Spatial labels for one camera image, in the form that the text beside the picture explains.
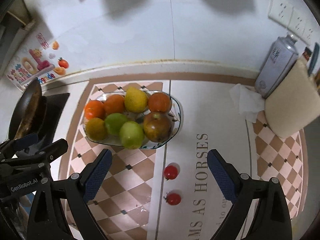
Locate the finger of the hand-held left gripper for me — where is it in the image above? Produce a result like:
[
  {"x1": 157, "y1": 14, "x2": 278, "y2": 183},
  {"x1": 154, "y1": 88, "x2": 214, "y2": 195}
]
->
[
  {"x1": 0, "y1": 138, "x2": 69, "y2": 170},
  {"x1": 0, "y1": 133, "x2": 39, "y2": 155}
]

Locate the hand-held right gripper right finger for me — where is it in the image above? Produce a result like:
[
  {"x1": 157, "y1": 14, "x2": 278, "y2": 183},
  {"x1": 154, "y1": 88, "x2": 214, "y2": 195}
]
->
[{"x1": 207, "y1": 149, "x2": 293, "y2": 240}]

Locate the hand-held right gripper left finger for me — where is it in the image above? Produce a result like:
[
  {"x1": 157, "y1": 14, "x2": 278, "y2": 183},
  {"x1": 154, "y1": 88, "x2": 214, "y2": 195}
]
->
[{"x1": 27, "y1": 149, "x2": 113, "y2": 240}]

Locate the yellow green pear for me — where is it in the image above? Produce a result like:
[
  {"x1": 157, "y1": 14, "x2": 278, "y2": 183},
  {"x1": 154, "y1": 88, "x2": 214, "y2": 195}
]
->
[{"x1": 85, "y1": 117, "x2": 108, "y2": 141}]

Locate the cherry tomato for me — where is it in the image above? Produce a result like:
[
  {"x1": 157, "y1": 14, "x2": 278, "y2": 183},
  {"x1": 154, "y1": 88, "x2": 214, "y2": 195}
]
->
[
  {"x1": 164, "y1": 192, "x2": 182, "y2": 206},
  {"x1": 163, "y1": 164, "x2": 179, "y2": 180}
]

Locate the green apple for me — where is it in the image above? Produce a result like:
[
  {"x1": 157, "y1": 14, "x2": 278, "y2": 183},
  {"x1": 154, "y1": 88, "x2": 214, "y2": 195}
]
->
[
  {"x1": 104, "y1": 113, "x2": 128, "y2": 136},
  {"x1": 119, "y1": 121, "x2": 145, "y2": 149}
]

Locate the orange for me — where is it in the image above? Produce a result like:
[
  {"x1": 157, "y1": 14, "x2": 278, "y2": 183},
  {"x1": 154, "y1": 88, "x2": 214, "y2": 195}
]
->
[
  {"x1": 84, "y1": 100, "x2": 106, "y2": 120},
  {"x1": 103, "y1": 94, "x2": 126, "y2": 115}
]

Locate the floral oval plate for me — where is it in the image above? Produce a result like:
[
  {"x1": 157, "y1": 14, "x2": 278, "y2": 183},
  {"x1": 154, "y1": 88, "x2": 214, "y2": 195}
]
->
[{"x1": 84, "y1": 90, "x2": 182, "y2": 150}]

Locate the brown green pomegranate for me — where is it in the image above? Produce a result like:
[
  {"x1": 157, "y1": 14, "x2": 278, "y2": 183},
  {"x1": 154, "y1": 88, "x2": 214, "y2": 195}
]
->
[{"x1": 143, "y1": 111, "x2": 173, "y2": 143}]

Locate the reddish tangerine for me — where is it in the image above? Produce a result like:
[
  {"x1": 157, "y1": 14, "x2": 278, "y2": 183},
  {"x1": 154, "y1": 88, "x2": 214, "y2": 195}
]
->
[{"x1": 148, "y1": 92, "x2": 173, "y2": 113}]

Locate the black frying pan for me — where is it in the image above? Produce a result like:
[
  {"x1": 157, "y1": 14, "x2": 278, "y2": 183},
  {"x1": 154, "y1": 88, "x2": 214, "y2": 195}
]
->
[{"x1": 7, "y1": 80, "x2": 47, "y2": 140}]

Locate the black gas stove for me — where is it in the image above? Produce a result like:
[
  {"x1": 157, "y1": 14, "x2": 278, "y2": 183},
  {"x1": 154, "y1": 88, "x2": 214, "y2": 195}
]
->
[{"x1": 37, "y1": 93, "x2": 70, "y2": 145}]

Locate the brown checkered table mat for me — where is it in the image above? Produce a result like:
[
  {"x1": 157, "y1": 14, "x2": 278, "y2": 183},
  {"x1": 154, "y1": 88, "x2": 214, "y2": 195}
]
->
[{"x1": 59, "y1": 74, "x2": 308, "y2": 240}]

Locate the white crumpled tissue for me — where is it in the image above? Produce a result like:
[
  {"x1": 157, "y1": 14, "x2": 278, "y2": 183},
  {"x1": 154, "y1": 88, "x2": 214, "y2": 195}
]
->
[{"x1": 229, "y1": 83, "x2": 266, "y2": 123}]

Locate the cream utensil holder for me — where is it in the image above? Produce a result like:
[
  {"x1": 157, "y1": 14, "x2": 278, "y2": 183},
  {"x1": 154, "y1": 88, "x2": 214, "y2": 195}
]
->
[{"x1": 264, "y1": 58, "x2": 320, "y2": 139}]

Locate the silver metal can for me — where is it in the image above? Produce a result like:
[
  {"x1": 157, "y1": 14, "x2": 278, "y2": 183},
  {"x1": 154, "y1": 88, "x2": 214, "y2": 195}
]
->
[{"x1": 254, "y1": 34, "x2": 299, "y2": 98}]

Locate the dark kitchen knife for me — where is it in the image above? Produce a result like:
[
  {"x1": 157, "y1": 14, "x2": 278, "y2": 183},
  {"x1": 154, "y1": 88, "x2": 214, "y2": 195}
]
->
[{"x1": 308, "y1": 42, "x2": 320, "y2": 77}]

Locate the colourful wall sticker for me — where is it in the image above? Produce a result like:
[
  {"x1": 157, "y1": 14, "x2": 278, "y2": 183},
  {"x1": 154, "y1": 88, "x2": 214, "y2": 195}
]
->
[{"x1": 6, "y1": 49, "x2": 56, "y2": 90}]

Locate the red square wall sticker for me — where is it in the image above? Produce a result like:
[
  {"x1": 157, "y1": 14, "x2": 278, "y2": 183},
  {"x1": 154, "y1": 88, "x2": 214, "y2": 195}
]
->
[{"x1": 37, "y1": 33, "x2": 49, "y2": 49}]

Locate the white wall socket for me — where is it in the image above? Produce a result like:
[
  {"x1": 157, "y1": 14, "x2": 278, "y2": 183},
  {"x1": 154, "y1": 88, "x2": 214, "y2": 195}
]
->
[
  {"x1": 304, "y1": 22, "x2": 316, "y2": 46},
  {"x1": 287, "y1": 8, "x2": 309, "y2": 39},
  {"x1": 268, "y1": 0, "x2": 294, "y2": 29}
]

